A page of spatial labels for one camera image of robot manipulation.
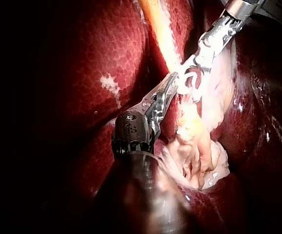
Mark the right arm instrument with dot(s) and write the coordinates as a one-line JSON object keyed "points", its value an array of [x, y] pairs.
{"points": [[218, 36]]}

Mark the left arm instrument jaw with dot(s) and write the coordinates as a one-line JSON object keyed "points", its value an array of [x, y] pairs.
{"points": [[167, 97], [161, 85]]}

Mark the left arm instrument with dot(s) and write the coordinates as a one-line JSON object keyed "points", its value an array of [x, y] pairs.
{"points": [[132, 132]]}

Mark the right arm instrument jaw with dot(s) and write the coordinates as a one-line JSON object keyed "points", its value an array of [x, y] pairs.
{"points": [[205, 73], [187, 66]]}

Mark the white clip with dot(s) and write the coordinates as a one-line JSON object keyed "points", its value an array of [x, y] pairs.
{"points": [[196, 98], [185, 85]]}

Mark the gallbladder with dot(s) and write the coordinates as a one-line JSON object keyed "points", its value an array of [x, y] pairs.
{"points": [[160, 31]]}

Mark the dark left arm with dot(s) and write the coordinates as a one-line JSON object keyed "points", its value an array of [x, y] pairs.
{"points": [[140, 195]]}

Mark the thin tube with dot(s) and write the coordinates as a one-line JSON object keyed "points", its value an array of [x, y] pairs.
{"points": [[204, 151]]}

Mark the pale fatty tissue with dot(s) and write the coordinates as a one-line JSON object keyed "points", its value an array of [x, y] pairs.
{"points": [[218, 102]]}

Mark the dark red liver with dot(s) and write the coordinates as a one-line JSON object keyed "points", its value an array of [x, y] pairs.
{"points": [[111, 44]]}

